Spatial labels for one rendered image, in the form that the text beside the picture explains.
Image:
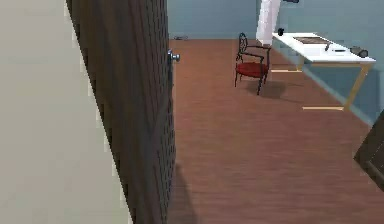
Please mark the black chair with red seat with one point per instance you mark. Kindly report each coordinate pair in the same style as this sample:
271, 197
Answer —
252, 68

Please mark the small black alarm clock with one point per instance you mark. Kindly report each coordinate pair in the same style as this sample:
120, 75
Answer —
281, 31

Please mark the silver round door knob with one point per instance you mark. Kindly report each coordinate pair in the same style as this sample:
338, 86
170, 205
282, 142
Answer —
174, 56

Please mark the dark brown room door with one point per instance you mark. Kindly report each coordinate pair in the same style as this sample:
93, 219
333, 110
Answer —
133, 100

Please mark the white curtain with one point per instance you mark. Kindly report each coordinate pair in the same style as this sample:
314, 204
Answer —
267, 20

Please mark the brown flat book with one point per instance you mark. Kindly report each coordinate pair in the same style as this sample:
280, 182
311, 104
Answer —
311, 40

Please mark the white desk with wooden legs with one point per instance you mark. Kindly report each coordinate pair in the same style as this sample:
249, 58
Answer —
320, 53

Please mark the small dark pencil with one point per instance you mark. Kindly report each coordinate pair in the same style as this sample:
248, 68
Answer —
327, 47

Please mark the black pen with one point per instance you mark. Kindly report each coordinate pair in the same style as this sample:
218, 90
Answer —
339, 50

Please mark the dark grey round object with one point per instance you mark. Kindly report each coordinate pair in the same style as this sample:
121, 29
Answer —
359, 51

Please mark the dark brown wooden furniture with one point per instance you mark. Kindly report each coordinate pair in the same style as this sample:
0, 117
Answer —
372, 153

